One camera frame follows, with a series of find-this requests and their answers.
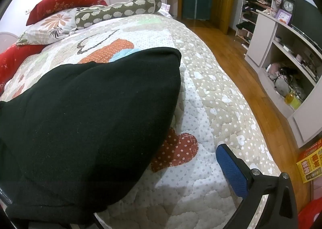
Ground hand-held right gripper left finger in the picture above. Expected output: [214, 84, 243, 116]
[5, 207, 98, 229]

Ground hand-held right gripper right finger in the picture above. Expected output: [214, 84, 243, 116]
[216, 143, 300, 229]

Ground black pants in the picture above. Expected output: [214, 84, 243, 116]
[0, 47, 182, 222]

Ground yellow printed cardboard box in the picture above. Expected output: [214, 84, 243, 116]
[296, 140, 322, 184]

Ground red plastic stool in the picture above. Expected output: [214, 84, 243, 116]
[298, 201, 322, 229]

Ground heart print quilted bedspread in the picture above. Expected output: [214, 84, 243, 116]
[0, 14, 281, 229]

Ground pink soft toy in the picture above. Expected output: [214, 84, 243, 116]
[266, 62, 280, 75]

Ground white tv cabinet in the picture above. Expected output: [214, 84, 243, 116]
[245, 11, 322, 149]

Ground long red pillow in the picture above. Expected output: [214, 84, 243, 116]
[0, 43, 47, 91]

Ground shoe rack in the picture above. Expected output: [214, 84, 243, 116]
[235, 0, 276, 49]

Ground purple framed picture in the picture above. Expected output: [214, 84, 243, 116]
[276, 9, 292, 26]

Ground black television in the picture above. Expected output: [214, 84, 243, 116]
[291, 0, 322, 52]

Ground black ornate clock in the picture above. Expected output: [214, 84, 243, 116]
[280, 0, 296, 16]

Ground pale pink bed sheet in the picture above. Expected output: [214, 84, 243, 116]
[156, 2, 174, 18]

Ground floral print pillow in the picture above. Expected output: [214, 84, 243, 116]
[16, 5, 106, 46]

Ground green bolster with white print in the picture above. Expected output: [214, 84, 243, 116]
[75, 0, 162, 30]

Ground red patterned pillow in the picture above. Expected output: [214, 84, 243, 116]
[26, 0, 108, 26]

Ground black cable bundle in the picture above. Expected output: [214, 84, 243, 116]
[275, 66, 298, 82]

